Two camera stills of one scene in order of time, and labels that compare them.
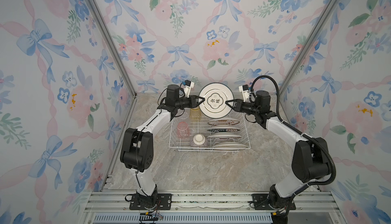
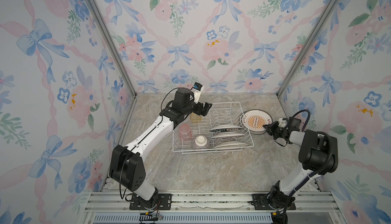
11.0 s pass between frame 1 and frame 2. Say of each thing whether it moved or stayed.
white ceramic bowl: stayed
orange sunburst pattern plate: moved
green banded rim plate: stayed
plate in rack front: stayed
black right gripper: moved
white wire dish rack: stayed
